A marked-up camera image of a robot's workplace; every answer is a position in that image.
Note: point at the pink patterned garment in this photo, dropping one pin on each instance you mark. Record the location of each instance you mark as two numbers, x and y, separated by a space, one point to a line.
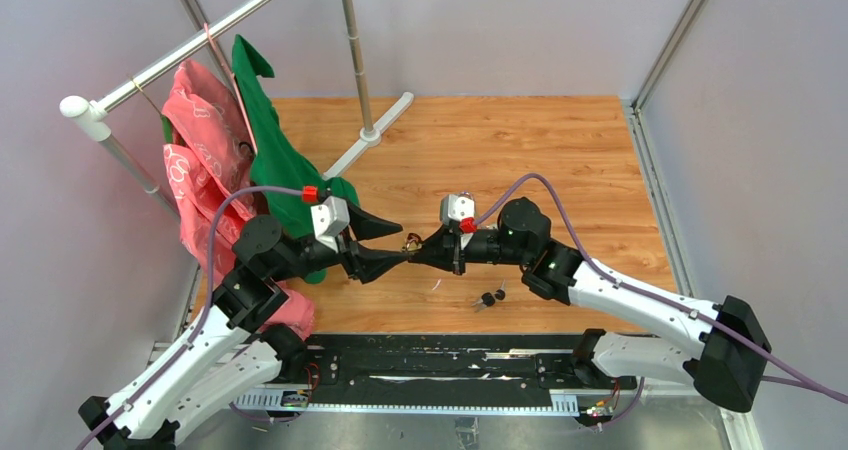
206 164

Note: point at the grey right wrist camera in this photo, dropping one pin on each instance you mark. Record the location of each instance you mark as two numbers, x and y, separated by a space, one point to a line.
456 208

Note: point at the white metal clothes rack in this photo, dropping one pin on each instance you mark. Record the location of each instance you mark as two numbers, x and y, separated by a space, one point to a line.
89 115

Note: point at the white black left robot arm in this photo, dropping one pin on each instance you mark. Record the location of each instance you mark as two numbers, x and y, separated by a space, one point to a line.
229 349

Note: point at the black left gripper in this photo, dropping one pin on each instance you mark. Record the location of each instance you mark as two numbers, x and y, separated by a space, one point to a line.
360 261

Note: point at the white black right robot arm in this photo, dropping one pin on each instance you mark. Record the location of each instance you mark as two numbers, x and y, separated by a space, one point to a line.
718 348

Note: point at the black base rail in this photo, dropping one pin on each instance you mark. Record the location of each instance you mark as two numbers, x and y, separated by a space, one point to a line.
459 374

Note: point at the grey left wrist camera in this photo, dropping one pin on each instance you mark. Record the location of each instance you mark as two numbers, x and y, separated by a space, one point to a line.
329 219

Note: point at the green garment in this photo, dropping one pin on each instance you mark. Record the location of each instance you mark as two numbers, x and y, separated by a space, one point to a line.
277 162

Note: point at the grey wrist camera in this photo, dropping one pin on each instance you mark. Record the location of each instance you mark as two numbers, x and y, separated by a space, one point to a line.
329 219
456 208

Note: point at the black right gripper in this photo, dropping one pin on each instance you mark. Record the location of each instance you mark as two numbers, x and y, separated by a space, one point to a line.
444 250

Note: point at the black-headed key bunch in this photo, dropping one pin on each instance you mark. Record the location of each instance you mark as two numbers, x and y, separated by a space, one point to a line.
489 299

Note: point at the orange black Opel padlock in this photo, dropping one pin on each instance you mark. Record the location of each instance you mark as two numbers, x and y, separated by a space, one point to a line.
413 242

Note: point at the aluminium frame post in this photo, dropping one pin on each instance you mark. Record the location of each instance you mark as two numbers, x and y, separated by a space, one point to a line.
634 110

